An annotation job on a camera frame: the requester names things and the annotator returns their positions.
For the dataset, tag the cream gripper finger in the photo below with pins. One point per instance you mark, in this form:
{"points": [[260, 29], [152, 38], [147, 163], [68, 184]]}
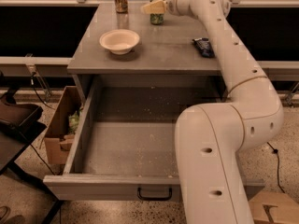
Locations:
{"points": [[155, 7]]}

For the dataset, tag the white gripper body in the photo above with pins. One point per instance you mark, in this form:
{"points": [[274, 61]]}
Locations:
{"points": [[171, 4]]}

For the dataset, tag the green soda can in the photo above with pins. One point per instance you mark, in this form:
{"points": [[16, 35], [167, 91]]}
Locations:
{"points": [[156, 19]]}

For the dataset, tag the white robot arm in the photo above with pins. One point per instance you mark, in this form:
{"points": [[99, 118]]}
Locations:
{"points": [[208, 136]]}

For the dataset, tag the grey cabinet with top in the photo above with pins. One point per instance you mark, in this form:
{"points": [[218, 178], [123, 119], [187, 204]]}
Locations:
{"points": [[163, 56]]}

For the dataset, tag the open grey top drawer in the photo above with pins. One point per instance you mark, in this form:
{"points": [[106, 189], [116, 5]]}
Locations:
{"points": [[125, 140]]}

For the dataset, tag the blue snack bag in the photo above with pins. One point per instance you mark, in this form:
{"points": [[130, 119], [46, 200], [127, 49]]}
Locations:
{"points": [[204, 47]]}

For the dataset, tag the white paper bowl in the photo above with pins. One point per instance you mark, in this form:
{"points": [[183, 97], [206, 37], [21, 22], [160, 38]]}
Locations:
{"points": [[120, 41]]}

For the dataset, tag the green bag in box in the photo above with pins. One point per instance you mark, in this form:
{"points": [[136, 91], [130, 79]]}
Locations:
{"points": [[73, 121]]}

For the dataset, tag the open cardboard box left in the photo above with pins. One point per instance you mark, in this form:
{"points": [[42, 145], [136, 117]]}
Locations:
{"points": [[58, 138]]}

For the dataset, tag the black chair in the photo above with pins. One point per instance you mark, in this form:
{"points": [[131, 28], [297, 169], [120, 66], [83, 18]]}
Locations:
{"points": [[19, 128]]}

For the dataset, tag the cardboard box bottom right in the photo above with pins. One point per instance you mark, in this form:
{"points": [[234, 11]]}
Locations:
{"points": [[274, 208]]}

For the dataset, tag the black power adapter with cable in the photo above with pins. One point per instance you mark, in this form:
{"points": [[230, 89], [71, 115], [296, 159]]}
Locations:
{"points": [[276, 153]]}

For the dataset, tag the black drawer handle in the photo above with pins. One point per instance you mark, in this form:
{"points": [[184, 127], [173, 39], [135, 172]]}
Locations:
{"points": [[154, 195]]}

